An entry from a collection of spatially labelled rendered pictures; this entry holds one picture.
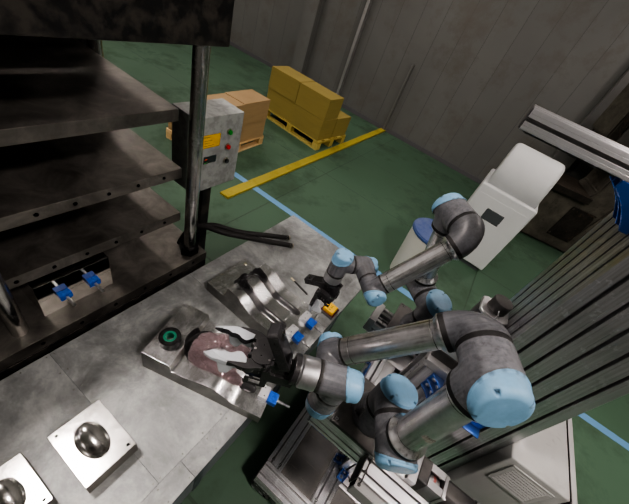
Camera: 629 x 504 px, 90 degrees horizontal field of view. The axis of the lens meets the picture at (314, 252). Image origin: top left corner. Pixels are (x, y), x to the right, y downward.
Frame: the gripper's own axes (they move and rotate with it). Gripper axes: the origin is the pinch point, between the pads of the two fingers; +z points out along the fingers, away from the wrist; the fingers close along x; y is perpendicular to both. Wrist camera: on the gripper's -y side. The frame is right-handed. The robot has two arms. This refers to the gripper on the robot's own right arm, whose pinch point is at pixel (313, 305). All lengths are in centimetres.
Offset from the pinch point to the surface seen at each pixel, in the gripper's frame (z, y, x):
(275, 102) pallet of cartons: 70, -298, 342
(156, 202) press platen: -3, -91, -14
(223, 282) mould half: 14.9, -42.9, -12.1
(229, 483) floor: 101, 16, -49
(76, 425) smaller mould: 14, -28, -86
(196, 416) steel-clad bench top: 21, -5, -59
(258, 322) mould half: 12.5, -14.6, -17.5
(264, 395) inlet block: 13.1, 9.1, -39.4
